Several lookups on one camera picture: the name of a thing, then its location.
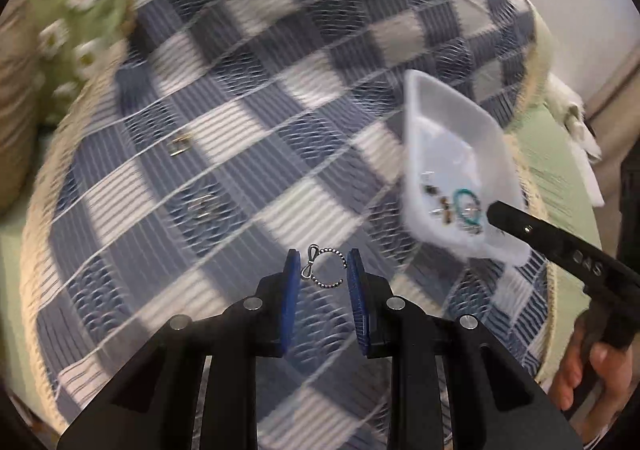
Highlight silver bow ring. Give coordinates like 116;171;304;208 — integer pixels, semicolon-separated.
301;245;347;288

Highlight pale green bed sheet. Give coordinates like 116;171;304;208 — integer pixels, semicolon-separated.
0;210;51;411

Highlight green quilted bedspread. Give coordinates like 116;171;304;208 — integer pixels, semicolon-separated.
515;94;601;381

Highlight white plastic tray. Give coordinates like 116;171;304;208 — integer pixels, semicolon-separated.
402;70;531;265

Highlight green flower pillow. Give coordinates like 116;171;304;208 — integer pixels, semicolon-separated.
20;0;151;125

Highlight brown pillow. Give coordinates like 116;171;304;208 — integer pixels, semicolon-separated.
0;0;56;215

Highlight multicolour bead bracelet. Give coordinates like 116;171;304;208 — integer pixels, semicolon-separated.
422;184;458;225

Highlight person's right hand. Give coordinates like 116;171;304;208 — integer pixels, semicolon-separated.
551;310;640;423

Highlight blue white patterned blanket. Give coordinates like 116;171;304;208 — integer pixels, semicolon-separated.
25;0;556;450

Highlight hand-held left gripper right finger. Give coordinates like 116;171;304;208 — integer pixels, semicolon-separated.
346;247;583;450

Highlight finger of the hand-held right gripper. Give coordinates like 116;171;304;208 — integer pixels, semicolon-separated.
486;201;558;255

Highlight turquoise bead bracelet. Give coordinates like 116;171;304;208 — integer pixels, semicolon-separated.
452;187;483;225

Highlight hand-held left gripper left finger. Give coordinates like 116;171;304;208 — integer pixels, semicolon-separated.
56;250;303;450

